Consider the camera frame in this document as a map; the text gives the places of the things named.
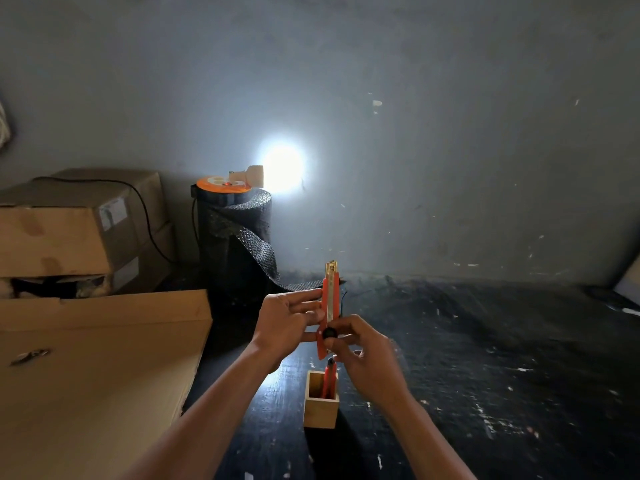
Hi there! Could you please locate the person's right forearm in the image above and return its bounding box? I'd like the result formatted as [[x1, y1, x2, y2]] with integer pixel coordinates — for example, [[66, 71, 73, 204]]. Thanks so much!
[[382, 392, 478, 480]]

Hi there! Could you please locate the orange tape dispenser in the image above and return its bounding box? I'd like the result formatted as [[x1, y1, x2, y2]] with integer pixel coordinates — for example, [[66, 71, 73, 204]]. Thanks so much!
[[196, 176, 252, 194]]

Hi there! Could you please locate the person's right hand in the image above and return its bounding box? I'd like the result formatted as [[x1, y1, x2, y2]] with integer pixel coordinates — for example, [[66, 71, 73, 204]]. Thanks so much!
[[322, 315, 413, 413]]

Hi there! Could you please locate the person's left forearm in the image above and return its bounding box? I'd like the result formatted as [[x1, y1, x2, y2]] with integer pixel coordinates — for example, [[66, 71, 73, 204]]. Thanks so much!
[[117, 340, 281, 480]]

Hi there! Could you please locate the black bubble wrap roll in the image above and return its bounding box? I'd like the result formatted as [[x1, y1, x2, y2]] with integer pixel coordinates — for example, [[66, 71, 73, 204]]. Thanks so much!
[[190, 185, 346, 315]]

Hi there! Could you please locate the black cable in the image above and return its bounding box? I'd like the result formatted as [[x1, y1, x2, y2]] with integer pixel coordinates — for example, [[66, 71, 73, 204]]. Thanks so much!
[[32, 176, 176, 265]]

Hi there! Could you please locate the small wooden holder box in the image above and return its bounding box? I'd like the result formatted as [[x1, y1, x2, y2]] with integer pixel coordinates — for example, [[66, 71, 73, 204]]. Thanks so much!
[[303, 370, 340, 430]]

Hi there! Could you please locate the white object at edge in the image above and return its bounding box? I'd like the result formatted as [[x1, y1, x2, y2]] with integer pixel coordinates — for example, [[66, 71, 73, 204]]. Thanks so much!
[[612, 255, 640, 318]]

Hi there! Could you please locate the person's left hand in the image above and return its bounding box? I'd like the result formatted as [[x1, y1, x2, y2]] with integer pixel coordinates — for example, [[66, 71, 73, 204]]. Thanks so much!
[[251, 288, 326, 375]]

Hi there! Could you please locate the plain cardboard box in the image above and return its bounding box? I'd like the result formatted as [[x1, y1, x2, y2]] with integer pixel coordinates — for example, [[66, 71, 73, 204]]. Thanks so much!
[[52, 168, 176, 294]]

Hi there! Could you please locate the bright lamp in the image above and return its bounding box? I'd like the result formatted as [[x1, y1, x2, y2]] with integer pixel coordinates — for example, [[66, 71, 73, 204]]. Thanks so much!
[[229, 142, 307, 194]]

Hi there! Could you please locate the cardboard box with white label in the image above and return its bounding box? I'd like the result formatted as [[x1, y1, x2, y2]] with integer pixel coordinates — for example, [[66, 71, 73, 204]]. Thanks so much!
[[0, 177, 141, 299]]

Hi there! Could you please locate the orange utility knife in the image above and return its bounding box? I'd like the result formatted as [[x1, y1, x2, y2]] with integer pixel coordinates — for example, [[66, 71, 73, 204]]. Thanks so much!
[[316, 260, 341, 361]]

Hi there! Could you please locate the red tool in holder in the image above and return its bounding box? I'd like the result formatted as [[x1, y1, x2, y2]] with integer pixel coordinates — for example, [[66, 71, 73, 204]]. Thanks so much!
[[321, 356, 338, 400]]

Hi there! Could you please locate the large flat cardboard sheet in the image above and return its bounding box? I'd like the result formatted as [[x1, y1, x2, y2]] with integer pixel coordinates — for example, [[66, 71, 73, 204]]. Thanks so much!
[[0, 289, 214, 480]]

